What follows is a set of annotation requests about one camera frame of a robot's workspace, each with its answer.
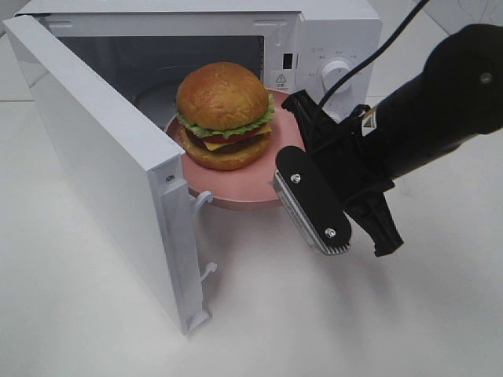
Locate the white upper power knob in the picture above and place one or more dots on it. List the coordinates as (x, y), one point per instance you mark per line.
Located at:
(333, 71)

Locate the white microwave oven body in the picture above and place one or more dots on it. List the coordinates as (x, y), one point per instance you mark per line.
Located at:
(338, 35)

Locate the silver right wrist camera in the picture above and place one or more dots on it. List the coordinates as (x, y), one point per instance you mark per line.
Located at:
(310, 203)

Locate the pink round plate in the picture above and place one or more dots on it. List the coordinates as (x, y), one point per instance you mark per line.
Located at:
(250, 187)

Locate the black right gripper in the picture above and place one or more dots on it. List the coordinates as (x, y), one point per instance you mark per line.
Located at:
(336, 148)

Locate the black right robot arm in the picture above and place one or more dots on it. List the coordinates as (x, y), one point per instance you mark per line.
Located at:
(456, 97)

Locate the white timer knob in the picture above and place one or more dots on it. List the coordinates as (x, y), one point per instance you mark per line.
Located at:
(335, 116)

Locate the glass microwave turntable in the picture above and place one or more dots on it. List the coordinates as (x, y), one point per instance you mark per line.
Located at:
(158, 103)

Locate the white microwave door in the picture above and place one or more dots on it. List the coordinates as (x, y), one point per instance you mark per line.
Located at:
(125, 167)

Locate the burger with lettuce and cheese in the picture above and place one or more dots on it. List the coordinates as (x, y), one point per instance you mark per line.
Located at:
(225, 113)

